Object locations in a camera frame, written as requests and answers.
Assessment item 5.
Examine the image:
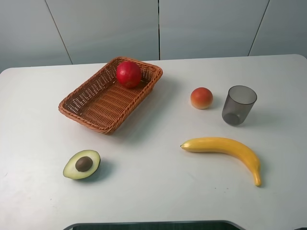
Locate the grey translucent plastic cup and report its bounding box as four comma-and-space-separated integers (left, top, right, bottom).
222, 85, 257, 126

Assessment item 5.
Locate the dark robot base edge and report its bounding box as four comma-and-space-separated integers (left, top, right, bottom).
65, 221, 242, 230

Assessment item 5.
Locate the red apple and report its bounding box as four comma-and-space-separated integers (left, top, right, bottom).
116, 61, 142, 88

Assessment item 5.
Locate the halved avocado with pit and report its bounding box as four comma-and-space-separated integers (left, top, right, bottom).
63, 149, 101, 180

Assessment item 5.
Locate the brown wicker basket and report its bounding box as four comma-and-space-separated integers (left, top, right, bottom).
59, 57, 163, 135

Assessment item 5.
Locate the orange red peach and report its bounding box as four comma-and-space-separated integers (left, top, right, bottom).
190, 87, 213, 110

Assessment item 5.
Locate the yellow banana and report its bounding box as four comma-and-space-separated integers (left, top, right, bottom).
180, 137, 262, 187

